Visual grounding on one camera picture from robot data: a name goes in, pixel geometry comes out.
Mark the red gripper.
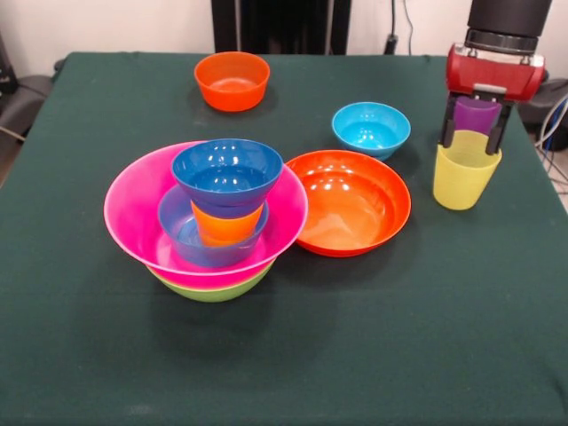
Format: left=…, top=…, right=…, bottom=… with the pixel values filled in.
left=438, top=43, right=548, bottom=156

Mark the yellow plastic cup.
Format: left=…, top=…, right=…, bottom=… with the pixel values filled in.
left=432, top=129, right=503, bottom=211

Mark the dark blue ribbed bowl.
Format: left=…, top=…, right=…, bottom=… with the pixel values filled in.
left=170, top=138, right=285, bottom=209

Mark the orange plastic cup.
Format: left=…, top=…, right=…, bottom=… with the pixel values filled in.
left=190, top=199, right=265, bottom=243
left=199, top=234, right=252, bottom=249

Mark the light blue translucent bowl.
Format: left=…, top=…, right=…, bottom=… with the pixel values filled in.
left=157, top=184, right=270, bottom=269

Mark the large pink plastic bowl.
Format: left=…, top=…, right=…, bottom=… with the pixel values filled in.
left=103, top=140, right=309, bottom=292

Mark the purple plastic cup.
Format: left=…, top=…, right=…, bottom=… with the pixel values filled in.
left=453, top=96, right=503, bottom=137

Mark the black floor device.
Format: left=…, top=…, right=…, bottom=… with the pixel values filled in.
left=514, top=78, right=568, bottom=130

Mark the cyan ribbed bowl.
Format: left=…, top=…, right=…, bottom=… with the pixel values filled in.
left=331, top=101, right=412, bottom=162

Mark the red-orange shallow bowl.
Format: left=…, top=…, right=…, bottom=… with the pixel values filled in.
left=286, top=149, right=413, bottom=257

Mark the dark green table cloth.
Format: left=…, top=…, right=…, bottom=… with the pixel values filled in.
left=0, top=51, right=568, bottom=426

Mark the orange translucent bowl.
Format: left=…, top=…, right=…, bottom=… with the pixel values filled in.
left=193, top=51, right=271, bottom=113

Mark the green plastic bowl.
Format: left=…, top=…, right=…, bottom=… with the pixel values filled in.
left=146, top=259, right=277, bottom=304

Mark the dark grey chair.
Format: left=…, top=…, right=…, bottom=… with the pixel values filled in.
left=0, top=74, right=53, bottom=134

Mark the bundle of floor cables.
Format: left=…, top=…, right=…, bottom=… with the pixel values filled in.
left=534, top=96, right=568, bottom=196

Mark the black cable with plug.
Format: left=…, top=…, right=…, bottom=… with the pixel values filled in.
left=383, top=0, right=399, bottom=56

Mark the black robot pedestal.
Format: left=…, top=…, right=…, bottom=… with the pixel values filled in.
left=209, top=0, right=352, bottom=56

